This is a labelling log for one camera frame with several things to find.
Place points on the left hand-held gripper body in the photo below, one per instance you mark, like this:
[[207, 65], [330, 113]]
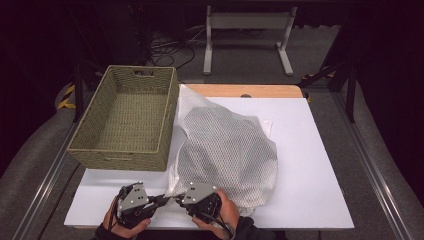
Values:
[[133, 198]]

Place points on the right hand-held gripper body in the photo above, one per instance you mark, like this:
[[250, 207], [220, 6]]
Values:
[[200, 193]]

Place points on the white mesh laundry bag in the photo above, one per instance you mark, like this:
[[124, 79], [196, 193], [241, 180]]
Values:
[[226, 150]]

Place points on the green woven basket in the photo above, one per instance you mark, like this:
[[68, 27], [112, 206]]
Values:
[[130, 120]]

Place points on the person's left hand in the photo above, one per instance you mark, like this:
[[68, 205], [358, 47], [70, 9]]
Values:
[[111, 226]]

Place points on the person's right hand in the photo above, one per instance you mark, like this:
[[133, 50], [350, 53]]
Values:
[[230, 213]]

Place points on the dark round table grommet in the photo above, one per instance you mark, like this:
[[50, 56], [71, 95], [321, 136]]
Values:
[[246, 95]]

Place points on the white table mat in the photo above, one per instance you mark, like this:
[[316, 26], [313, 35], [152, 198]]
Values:
[[310, 150]]

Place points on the black metal stand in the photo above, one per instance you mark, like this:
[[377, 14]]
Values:
[[78, 93], [350, 96]]

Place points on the yellow black floor tape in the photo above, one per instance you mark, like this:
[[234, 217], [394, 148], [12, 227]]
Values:
[[308, 76], [68, 91]]

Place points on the white metal stand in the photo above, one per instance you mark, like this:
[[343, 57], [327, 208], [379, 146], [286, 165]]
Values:
[[248, 20]]

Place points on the metal floor rail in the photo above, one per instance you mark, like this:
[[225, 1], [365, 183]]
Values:
[[366, 160], [43, 190]]

